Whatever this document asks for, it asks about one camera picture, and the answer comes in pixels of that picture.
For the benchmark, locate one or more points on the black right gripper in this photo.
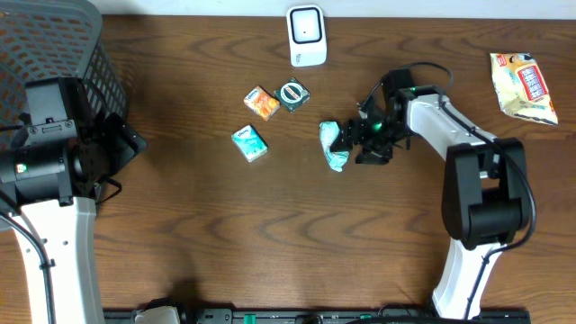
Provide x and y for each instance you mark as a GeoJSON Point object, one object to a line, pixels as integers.
{"type": "Point", "coordinates": [378, 154]}

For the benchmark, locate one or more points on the teal wipes packet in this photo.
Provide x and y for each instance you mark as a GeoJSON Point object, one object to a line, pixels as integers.
{"type": "Point", "coordinates": [328, 133]}

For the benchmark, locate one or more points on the dark green round-logo packet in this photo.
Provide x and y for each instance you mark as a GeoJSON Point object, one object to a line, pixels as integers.
{"type": "Point", "coordinates": [292, 95]}

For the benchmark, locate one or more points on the orange tissue packet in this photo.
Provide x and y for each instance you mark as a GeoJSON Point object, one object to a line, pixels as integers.
{"type": "Point", "coordinates": [259, 101]}

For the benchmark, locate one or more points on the teal Kleenex tissue packet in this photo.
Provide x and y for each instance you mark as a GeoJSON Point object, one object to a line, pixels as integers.
{"type": "Point", "coordinates": [249, 143]}

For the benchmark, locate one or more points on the yellow snack bag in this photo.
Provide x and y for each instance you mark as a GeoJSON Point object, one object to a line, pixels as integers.
{"type": "Point", "coordinates": [521, 88]}

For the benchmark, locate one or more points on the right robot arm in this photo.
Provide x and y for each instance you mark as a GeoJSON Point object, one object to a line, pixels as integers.
{"type": "Point", "coordinates": [487, 205]}

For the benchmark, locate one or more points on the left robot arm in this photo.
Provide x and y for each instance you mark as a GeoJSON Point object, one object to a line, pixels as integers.
{"type": "Point", "coordinates": [50, 193]}

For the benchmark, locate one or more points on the white barcode scanner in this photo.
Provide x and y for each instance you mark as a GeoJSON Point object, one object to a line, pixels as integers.
{"type": "Point", "coordinates": [307, 35]}

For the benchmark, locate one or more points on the dark grey plastic basket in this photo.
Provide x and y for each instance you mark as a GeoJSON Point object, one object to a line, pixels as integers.
{"type": "Point", "coordinates": [48, 39]}

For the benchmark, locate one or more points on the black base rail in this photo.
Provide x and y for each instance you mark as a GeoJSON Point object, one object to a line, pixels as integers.
{"type": "Point", "coordinates": [167, 311]}

